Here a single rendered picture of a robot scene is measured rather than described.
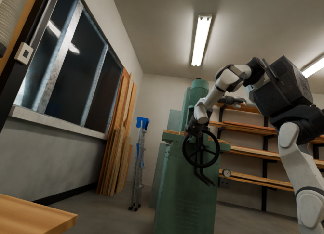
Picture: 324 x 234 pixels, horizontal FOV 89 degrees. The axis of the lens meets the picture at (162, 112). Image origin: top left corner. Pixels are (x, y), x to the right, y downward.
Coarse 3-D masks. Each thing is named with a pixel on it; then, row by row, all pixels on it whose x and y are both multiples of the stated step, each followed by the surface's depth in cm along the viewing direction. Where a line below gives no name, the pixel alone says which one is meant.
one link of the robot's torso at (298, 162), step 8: (280, 128) 92; (288, 128) 89; (296, 128) 86; (280, 136) 91; (288, 136) 88; (296, 136) 86; (280, 144) 90; (288, 144) 87; (296, 144) 85; (304, 144) 94; (280, 152) 90; (288, 152) 86; (296, 152) 84; (304, 152) 93; (288, 160) 87; (296, 160) 84; (304, 160) 82; (312, 160) 87; (288, 168) 87; (296, 168) 84; (304, 168) 81; (312, 168) 81; (288, 176) 86; (296, 176) 83; (304, 176) 81; (312, 176) 78; (320, 176) 81; (296, 184) 82; (304, 184) 80; (312, 184) 77; (320, 184) 75; (296, 192) 82; (320, 192) 73
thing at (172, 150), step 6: (168, 150) 151; (174, 150) 141; (180, 150) 141; (186, 150) 141; (192, 150) 141; (174, 156) 140; (180, 156) 139; (192, 156) 140; (198, 156) 140; (204, 156) 140; (210, 156) 140; (216, 162) 139
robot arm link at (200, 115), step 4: (196, 108) 102; (200, 108) 100; (204, 108) 102; (208, 108) 101; (196, 112) 101; (200, 112) 99; (204, 112) 98; (208, 112) 101; (212, 112) 101; (192, 116) 107; (196, 116) 100; (200, 116) 97; (204, 116) 96; (208, 116) 102; (192, 120) 105; (196, 120) 104; (200, 120) 98; (204, 120) 98; (196, 124) 104; (200, 124) 104
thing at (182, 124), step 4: (188, 88) 192; (188, 92) 191; (184, 96) 206; (188, 96) 189; (184, 100) 198; (188, 100) 188; (184, 104) 190; (184, 108) 186; (184, 112) 185; (184, 116) 184; (180, 120) 200; (184, 120) 182; (180, 124) 190; (184, 124) 181; (180, 128) 182; (184, 132) 179
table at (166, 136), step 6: (162, 138) 143; (168, 138) 143; (174, 138) 143; (180, 138) 143; (204, 144) 133; (210, 144) 143; (222, 144) 143; (228, 144) 143; (222, 150) 147; (228, 150) 142
